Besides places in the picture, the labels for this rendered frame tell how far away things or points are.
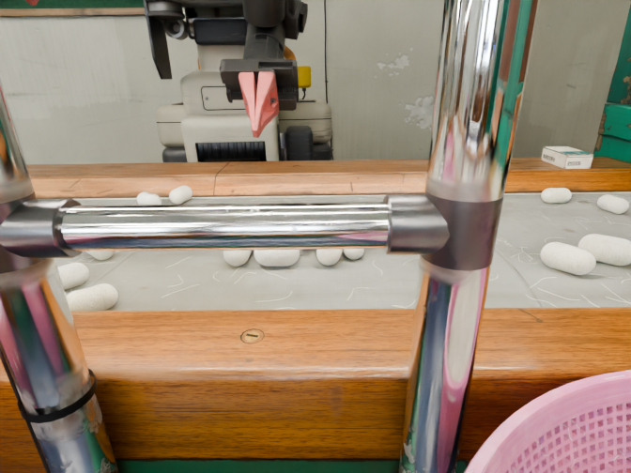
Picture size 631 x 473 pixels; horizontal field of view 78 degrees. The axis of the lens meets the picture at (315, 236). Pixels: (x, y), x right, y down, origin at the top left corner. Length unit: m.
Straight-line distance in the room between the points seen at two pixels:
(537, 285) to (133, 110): 2.41
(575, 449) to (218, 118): 0.89
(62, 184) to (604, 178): 0.72
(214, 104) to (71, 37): 1.74
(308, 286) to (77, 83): 2.45
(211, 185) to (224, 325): 0.35
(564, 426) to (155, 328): 0.19
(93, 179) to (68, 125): 2.13
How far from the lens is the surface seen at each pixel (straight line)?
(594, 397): 0.20
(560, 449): 0.20
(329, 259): 0.31
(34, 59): 2.77
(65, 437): 0.19
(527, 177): 0.59
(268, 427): 0.20
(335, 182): 0.52
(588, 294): 0.34
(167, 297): 0.30
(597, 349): 0.23
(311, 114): 1.24
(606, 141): 0.77
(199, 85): 1.00
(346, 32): 2.41
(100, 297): 0.29
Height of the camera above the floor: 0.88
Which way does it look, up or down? 22 degrees down
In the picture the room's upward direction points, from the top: 1 degrees counter-clockwise
